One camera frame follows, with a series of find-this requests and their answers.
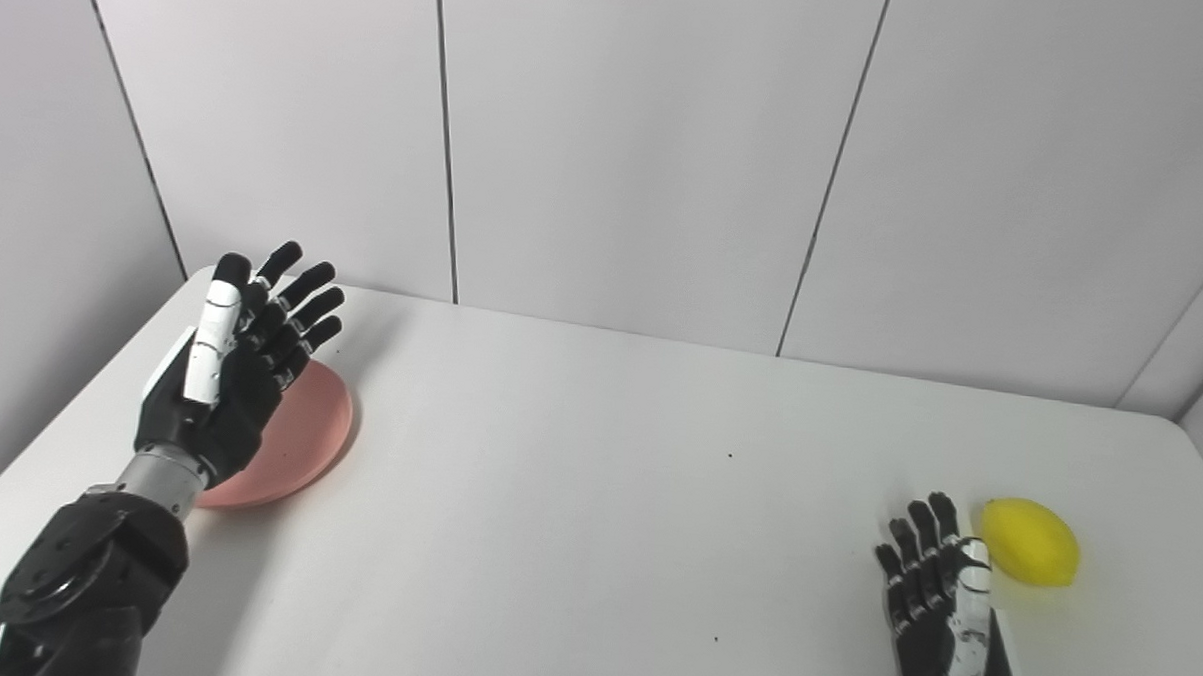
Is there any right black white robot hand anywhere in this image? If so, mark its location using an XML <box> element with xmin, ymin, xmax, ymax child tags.
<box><xmin>869</xmin><ymin>490</ymin><xmax>1030</xmax><ymax>676</ymax></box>

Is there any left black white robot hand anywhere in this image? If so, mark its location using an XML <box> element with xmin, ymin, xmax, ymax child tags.
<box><xmin>132</xmin><ymin>236</ymin><xmax>349</xmax><ymax>496</ymax></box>

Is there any yellow lemon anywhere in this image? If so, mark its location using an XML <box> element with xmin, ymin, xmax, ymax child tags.
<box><xmin>977</xmin><ymin>496</ymin><xmax>1084</xmax><ymax>591</ymax></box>

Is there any pink round plate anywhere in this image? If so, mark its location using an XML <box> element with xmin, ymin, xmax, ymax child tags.
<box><xmin>194</xmin><ymin>356</ymin><xmax>357</xmax><ymax>515</ymax></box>

